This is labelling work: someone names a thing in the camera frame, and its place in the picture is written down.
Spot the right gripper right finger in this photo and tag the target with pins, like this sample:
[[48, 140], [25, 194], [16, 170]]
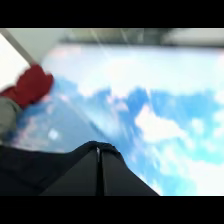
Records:
[[123, 181]]

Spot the grey garment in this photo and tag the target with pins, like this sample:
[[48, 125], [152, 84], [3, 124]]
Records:
[[7, 115]]

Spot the black garment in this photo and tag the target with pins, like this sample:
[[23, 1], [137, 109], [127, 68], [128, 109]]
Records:
[[23, 170]]

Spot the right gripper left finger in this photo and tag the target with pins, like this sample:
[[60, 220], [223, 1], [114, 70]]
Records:
[[78, 180]]

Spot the red garment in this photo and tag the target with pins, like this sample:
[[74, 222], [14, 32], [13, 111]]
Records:
[[31, 85]]

